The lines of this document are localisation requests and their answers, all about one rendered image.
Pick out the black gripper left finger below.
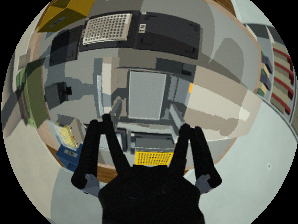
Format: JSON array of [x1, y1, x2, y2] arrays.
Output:
[[71, 99, 144, 200]]

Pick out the large grey bench mat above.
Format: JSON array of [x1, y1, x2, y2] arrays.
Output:
[[38, 0, 259, 167]]

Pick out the blue open-top bin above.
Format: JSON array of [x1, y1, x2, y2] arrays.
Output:
[[56, 144, 83, 172]]

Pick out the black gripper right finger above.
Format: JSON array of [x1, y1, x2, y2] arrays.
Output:
[[162, 104, 222, 198]]

